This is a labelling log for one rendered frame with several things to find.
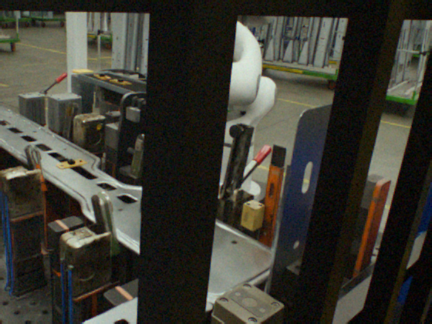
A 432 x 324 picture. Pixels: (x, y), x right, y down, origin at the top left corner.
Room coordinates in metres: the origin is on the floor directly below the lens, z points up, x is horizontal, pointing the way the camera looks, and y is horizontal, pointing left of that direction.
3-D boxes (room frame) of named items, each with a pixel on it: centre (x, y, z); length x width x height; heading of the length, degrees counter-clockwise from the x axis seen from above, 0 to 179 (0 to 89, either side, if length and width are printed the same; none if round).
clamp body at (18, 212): (1.00, 0.38, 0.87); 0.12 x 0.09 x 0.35; 134
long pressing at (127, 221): (1.18, 0.31, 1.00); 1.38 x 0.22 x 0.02; 44
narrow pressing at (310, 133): (0.63, -0.20, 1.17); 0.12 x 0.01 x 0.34; 134
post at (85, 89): (1.75, 0.39, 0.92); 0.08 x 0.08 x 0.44; 44
